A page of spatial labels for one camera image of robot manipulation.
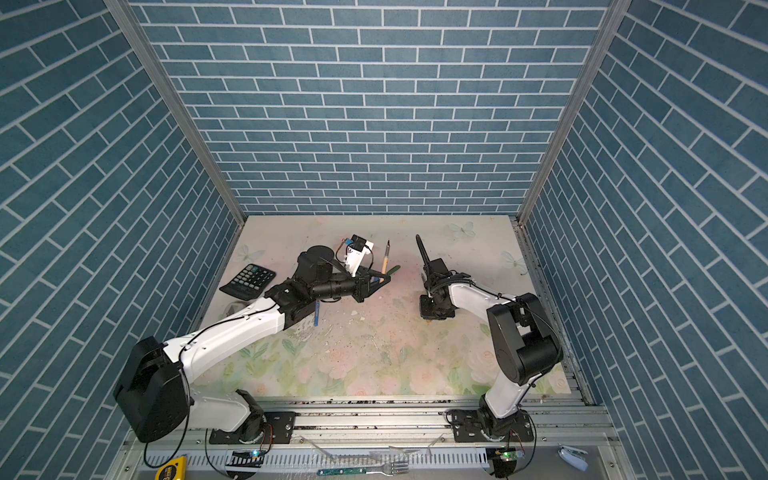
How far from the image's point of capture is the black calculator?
0.98 metres

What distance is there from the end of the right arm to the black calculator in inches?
21.9

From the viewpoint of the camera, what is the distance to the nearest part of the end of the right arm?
0.69 metres
